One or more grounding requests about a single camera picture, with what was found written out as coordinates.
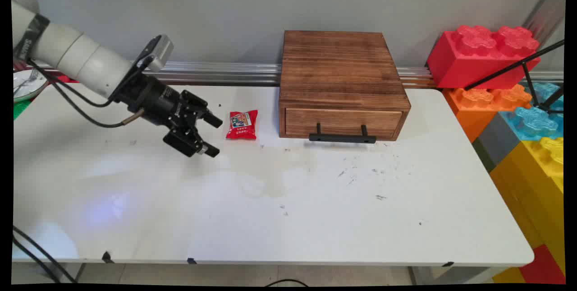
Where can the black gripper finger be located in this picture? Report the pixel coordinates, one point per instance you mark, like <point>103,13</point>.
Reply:
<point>185,143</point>
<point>212,118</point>

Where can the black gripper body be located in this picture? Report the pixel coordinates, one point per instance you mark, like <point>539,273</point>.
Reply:
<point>153,97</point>

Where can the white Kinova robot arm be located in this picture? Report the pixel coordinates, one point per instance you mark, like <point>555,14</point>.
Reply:
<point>85,58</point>

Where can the red snack packet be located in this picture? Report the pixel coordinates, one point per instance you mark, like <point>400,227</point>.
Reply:
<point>242,125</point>

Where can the flat red object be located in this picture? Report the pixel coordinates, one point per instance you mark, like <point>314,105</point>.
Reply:
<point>63,79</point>

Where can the white plate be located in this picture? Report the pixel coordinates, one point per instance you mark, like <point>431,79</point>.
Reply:
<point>34,89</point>

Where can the silver fork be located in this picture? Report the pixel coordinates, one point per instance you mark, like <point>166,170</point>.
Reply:
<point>28,80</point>

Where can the green mat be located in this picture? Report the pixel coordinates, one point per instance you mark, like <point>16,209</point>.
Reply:
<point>20,109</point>

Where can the dark wooden drawer cabinet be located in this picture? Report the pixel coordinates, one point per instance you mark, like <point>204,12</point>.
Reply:
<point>338,65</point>

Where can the thin grey table leg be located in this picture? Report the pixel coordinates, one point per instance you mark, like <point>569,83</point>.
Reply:
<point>80,272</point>

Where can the large orange toy block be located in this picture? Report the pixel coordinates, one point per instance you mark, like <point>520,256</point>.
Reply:
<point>473,106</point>

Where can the large red toy block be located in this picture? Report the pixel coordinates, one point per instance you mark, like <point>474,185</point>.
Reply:
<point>478,58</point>

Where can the large grey toy block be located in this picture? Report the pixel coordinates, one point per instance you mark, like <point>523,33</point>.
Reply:
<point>496,140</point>

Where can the black tripod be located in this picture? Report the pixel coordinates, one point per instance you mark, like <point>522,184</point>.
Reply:
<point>509,67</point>

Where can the large light blue toy block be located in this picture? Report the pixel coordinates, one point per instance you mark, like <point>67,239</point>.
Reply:
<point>534,122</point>

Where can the large yellow toy block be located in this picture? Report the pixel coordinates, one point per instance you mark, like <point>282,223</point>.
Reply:
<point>536,178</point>

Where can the small red toy block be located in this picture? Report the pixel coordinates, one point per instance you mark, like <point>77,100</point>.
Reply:
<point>543,268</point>

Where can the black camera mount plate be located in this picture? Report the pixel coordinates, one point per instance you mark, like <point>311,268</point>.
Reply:
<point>135,72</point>

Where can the aluminium wall rail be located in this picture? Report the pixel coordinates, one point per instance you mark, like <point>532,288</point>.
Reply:
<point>225,73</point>

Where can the aluminium corner post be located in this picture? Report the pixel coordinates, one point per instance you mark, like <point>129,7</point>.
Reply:
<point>545,6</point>

